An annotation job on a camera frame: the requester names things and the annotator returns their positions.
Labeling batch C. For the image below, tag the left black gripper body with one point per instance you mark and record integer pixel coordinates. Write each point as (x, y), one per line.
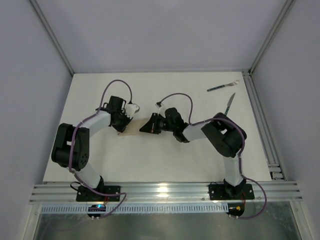
(121, 124)

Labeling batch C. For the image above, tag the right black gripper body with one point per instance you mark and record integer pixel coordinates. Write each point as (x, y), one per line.
(155, 124)

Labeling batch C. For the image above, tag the beige cloth napkin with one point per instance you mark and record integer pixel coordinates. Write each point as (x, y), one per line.
(133, 128)

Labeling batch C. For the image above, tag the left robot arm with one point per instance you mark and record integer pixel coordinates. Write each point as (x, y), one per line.
(71, 148)

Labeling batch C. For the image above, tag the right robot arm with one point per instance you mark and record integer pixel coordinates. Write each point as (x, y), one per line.
(227, 138)

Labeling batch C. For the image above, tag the left controller board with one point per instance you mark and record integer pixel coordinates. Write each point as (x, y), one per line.
(96, 211)

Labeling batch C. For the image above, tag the controller board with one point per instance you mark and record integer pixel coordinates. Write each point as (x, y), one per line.
(96, 211)
(235, 210)

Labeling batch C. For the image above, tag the right controller board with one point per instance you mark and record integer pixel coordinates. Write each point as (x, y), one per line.
(235, 210)

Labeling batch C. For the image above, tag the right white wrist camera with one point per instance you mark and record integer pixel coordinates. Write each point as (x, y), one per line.
(160, 108)

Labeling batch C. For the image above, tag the green handled knife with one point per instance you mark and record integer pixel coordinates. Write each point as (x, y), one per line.
(229, 103)

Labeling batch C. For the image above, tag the green handled fork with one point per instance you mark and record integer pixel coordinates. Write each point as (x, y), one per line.
(231, 84)

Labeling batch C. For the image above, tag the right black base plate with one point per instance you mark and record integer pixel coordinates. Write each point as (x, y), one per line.
(220, 191)

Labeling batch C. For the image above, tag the slotted grey cable duct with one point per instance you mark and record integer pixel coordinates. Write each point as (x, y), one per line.
(139, 208)

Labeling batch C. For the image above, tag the aluminium front rail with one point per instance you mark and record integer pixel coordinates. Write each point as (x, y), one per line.
(160, 192)

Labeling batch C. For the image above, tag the aluminium rail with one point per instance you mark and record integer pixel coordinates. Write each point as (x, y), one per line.
(160, 192)
(269, 147)

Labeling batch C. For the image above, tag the aluminium right side rail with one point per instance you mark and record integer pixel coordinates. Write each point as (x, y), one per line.
(269, 147)

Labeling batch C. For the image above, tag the left aluminium frame post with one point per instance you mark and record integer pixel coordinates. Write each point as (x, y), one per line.
(51, 35)

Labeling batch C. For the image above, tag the aluminium frame post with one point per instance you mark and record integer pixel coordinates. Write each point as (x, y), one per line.
(51, 35)
(272, 33)

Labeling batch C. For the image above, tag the right aluminium frame post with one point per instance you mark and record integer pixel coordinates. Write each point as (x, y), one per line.
(272, 33)

